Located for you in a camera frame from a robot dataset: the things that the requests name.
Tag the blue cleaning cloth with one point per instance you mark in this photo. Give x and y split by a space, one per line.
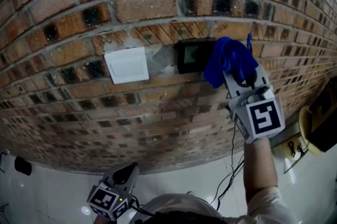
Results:
223 59

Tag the person's left forearm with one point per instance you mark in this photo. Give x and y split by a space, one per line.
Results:
101 220

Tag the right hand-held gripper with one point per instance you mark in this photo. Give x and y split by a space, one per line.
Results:
263 117

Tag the person's light shirt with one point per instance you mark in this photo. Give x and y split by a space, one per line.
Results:
184 204

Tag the white wall switch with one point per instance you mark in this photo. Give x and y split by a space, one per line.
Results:
127 64

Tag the black waste bin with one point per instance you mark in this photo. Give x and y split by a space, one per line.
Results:
23 165

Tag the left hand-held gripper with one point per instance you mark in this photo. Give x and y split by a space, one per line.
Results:
101 198

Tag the black wall thermostat display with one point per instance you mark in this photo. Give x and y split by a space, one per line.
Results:
189 55

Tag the small pale side table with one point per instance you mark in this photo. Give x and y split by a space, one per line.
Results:
281 151

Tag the yellow round chair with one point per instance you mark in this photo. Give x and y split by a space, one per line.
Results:
305 125

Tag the person's right forearm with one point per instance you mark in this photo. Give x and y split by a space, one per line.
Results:
259 165

